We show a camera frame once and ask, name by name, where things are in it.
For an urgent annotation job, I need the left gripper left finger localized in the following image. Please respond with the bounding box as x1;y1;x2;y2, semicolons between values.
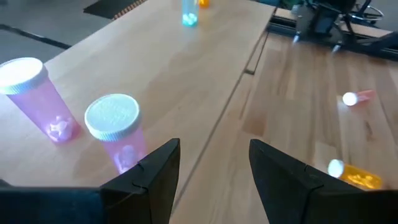
99;138;182;224

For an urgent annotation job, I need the teal medicine bottle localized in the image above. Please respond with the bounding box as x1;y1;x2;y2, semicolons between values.
182;0;200;28

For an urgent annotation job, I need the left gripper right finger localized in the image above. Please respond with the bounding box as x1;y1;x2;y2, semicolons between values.
248;138;357;224

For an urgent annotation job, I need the purple medicine bottle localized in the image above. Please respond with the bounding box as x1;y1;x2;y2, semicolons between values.
83;93;149;175
0;57;80;144

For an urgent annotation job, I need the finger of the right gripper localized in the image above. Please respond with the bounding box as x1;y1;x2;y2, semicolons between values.
292;29;308;44
331;37;348;54

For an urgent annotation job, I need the red medicine bottle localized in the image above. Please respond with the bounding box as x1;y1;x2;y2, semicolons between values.
341;89;376;107

